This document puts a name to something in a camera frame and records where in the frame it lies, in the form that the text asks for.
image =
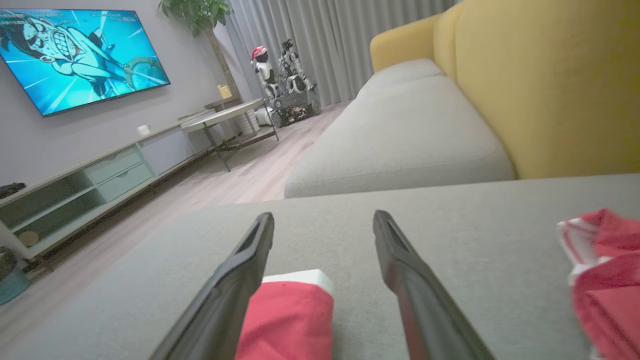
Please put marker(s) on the grey sofa chaise cushion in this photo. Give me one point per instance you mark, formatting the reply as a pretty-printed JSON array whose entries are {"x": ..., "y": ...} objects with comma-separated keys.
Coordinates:
[{"x": 480, "y": 235}]

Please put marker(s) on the grey top metal frame table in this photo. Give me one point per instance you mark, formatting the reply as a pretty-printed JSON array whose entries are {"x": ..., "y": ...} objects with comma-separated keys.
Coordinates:
[{"x": 225, "y": 116}]

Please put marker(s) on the red basketball jersey black lettering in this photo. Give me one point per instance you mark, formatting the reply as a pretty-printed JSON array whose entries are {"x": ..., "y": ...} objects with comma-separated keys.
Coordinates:
[{"x": 610, "y": 290}]

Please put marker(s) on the black wheeled robot cart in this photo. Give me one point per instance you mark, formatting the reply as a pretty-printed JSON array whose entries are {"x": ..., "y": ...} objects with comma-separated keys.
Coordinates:
[{"x": 295, "y": 107}]

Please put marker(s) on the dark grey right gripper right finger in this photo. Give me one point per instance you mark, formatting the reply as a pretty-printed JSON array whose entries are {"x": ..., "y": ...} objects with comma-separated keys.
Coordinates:
[{"x": 425, "y": 310}]

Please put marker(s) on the small beige bowl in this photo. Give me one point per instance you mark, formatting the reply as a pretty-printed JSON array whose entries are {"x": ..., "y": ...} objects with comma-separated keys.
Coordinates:
[{"x": 28, "y": 238}]

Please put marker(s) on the green potted tree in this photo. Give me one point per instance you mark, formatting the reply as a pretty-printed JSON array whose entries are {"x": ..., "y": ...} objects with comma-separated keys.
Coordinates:
[{"x": 205, "y": 20}]

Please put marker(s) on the white ribbed stool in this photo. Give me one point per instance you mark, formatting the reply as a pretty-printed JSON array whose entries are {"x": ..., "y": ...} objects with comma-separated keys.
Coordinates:
[{"x": 247, "y": 122}]

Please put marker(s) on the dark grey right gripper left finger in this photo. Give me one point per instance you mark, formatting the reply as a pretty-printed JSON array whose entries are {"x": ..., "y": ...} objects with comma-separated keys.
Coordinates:
[{"x": 220, "y": 300}]

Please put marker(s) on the white humanoid robot red hat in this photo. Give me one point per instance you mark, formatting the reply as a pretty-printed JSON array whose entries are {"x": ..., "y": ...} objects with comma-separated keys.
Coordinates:
[{"x": 264, "y": 70}]

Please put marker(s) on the white cylindrical appliance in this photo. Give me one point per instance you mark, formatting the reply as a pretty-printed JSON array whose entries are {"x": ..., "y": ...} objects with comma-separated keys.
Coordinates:
[{"x": 263, "y": 116}]

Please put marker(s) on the wall mounted flat TV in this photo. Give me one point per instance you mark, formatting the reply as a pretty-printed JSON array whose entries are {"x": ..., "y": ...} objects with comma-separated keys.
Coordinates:
[{"x": 75, "y": 55}]

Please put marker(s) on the long low TV cabinet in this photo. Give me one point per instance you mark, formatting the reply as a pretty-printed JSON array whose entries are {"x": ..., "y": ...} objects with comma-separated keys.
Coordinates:
[{"x": 95, "y": 185}]

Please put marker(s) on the yellow container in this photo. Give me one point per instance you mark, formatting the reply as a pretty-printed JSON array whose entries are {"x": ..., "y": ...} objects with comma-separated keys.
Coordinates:
[{"x": 225, "y": 92}]

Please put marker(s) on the red shorts with white stripe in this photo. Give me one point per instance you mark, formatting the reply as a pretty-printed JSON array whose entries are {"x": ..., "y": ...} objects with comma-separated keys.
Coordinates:
[{"x": 290, "y": 320}]

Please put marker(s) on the small wooden side table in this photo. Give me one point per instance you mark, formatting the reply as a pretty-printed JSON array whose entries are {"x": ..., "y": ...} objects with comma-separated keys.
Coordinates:
[{"x": 225, "y": 102}]

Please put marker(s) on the grey pleated curtain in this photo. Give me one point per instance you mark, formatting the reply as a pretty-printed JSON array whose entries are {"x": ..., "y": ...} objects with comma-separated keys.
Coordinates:
[{"x": 320, "y": 40}]

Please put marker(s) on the black object on cabinet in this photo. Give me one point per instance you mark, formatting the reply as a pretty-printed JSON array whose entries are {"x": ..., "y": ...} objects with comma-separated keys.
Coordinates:
[{"x": 11, "y": 190}]

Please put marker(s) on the teal round basket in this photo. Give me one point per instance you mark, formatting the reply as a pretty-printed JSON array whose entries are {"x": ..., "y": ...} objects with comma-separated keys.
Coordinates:
[{"x": 12, "y": 285}]

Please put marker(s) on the white black humanoid robot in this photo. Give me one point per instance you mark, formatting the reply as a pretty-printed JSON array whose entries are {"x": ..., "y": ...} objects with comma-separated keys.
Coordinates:
[{"x": 295, "y": 67}]

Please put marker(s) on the white cup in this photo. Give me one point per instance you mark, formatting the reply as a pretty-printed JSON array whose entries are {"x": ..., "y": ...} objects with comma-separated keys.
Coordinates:
[{"x": 144, "y": 130}]

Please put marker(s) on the grey sofa seat cushion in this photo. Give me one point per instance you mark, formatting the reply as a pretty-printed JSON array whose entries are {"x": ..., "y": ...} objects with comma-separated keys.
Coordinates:
[
  {"x": 400, "y": 145},
  {"x": 400, "y": 75}
]

